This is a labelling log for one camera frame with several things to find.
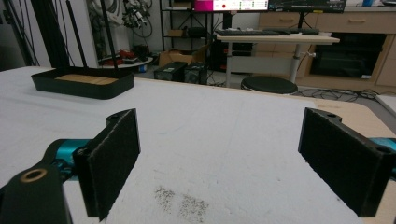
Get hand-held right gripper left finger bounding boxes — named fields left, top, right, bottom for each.
left=72, top=107, right=141, bottom=222

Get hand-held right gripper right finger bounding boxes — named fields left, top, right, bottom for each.
left=297, top=107, right=396, bottom=218

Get white table cloth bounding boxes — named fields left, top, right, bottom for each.
left=0, top=65, right=365, bottom=224

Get black tray with wooden base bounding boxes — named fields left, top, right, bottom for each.
left=31, top=65, right=135, bottom=101

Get round white table with clutter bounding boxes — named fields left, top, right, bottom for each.
left=98, top=45, right=154, bottom=69

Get round black stool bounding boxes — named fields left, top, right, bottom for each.
left=240, top=76, right=299, bottom=95

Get black box device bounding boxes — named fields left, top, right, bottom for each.
left=153, top=61, right=189, bottom=83
left=183, top=62, right=209, bottom=85

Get wooden cabinet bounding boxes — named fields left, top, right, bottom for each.
left=257, top=6, right=396, bottom=88

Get cardboard box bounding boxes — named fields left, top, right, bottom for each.
left=158, top=45, right=209, bottom=68

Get black tripod stand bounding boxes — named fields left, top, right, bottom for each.
left=6, top=0, right=120, bottom=71

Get light wooden desk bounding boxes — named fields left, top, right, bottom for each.
left=216, top=32, right=341, bottom=88

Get black metal shelf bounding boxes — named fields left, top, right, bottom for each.
left=159, top=0, right=216, bottom=52

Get dark wide monitor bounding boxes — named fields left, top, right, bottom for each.
left=268, top=0, right=347, bottom=14

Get black keyboard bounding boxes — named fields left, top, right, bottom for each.
left=214, top=28, right=280, bottom=36

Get monitor with pink screen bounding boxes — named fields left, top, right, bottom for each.
left=191, top=0, right=270, bottom=13

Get floor cables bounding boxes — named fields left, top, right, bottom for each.
left=293, top=87, right=387, bottom=103

